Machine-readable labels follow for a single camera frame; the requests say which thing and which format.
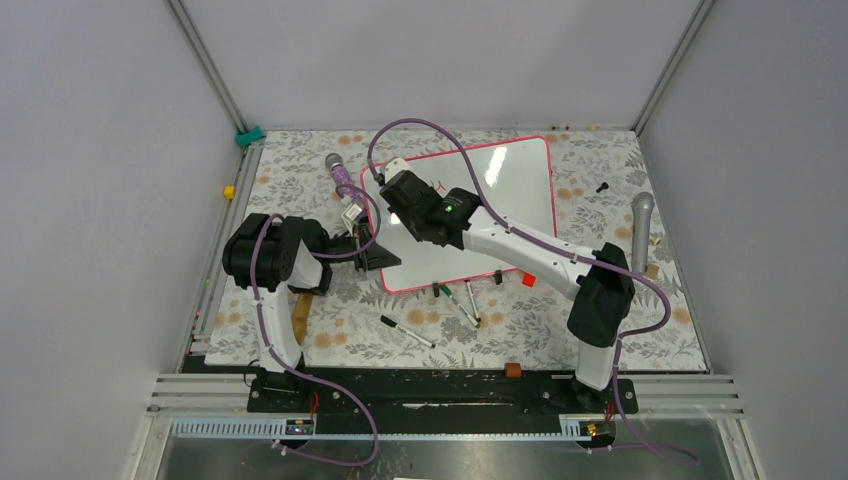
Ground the purple glitter microphone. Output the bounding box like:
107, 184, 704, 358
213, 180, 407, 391
325, 152, 363, 205

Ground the small orange red block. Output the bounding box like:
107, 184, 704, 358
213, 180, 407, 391
522, 273, 536, 288

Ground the wooden rolling pin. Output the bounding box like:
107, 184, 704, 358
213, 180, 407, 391
291, 293, 314, 346

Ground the silver microphone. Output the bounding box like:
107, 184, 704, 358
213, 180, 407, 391
631, 192, 655, 274

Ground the pink framed whiteboard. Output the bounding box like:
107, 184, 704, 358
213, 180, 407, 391
358, 135, 557, 294

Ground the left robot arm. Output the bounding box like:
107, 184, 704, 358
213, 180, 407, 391
222, 213, 402, 374

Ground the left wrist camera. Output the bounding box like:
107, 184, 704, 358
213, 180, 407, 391
341, 203, 365, 232

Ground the small wooden cube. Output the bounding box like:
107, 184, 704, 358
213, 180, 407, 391
644, 264, 660, 280

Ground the teal corner clamp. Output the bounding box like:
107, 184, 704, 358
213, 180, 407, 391
235, 126, 265, 148

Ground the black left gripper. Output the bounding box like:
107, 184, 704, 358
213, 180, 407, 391
319, 223, 401, 272

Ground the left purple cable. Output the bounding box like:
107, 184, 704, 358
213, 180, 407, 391
248, 184, 386, 469

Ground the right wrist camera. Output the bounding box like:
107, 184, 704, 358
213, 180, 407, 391
374, 157, 411, 186

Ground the blue capped marker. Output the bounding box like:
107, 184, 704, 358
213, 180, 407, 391
465, 281, 481, 323

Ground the black capped marker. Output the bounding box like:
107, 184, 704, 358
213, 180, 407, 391
380, 315, 436, 349

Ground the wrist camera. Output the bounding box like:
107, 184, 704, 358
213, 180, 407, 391
341, 203, 365, 232
374, 157, 411, 186

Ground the green capped marker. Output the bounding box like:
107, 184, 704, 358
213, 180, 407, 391
439, 284, 480, 328

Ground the brown small cube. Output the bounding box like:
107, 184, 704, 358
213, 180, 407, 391
504, 362, 522, 379

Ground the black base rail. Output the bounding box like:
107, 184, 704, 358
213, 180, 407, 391
247, 367, 639, 435

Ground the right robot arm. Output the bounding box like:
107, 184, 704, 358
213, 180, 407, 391
380, 170, 635, 412

